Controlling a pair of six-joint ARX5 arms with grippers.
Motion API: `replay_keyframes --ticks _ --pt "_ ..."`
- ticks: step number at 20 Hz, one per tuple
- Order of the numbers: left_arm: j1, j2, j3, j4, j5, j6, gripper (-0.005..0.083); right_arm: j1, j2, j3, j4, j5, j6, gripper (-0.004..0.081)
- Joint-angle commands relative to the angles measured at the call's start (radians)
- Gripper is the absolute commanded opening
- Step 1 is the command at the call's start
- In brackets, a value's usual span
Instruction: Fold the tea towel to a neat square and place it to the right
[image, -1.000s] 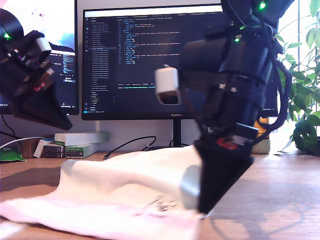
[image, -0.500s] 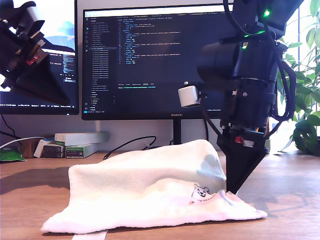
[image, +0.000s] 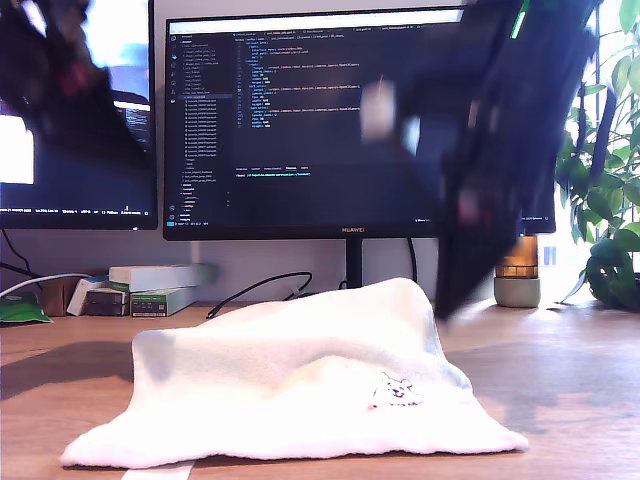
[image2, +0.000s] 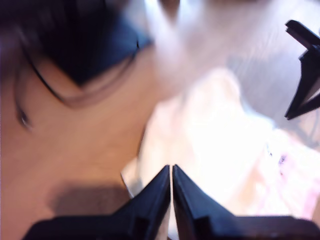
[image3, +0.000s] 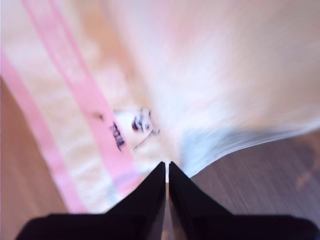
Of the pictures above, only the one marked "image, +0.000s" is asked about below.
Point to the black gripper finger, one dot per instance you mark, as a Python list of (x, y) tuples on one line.
[(80, 105), (475, 250)]

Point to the white pink tea towel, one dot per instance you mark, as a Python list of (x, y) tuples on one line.
[(300, 375)]

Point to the amber glass jar, pale base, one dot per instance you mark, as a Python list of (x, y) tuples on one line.
[(520, 295)]

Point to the black monitor with thin bezel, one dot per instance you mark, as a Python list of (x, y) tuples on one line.
[(75, 190)]

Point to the green leafy potted plant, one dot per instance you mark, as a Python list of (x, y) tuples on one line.
[(610, 200)]

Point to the long white box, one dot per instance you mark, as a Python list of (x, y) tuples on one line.
[(160, 276)]

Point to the small white box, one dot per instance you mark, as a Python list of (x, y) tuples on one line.
[(77, 295)]

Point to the brown cardboard box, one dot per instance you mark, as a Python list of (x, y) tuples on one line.
[(55, 297)]

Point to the dark small box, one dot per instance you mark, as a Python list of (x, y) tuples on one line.
[(105, 302)]

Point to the green and white box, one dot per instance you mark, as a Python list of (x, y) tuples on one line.
[(155, 302)]

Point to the green plastic bag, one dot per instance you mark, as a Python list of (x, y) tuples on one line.
[(20, 310)]

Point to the black Huawei monitor with stand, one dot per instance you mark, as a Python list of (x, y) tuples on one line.
[(300, 125)]

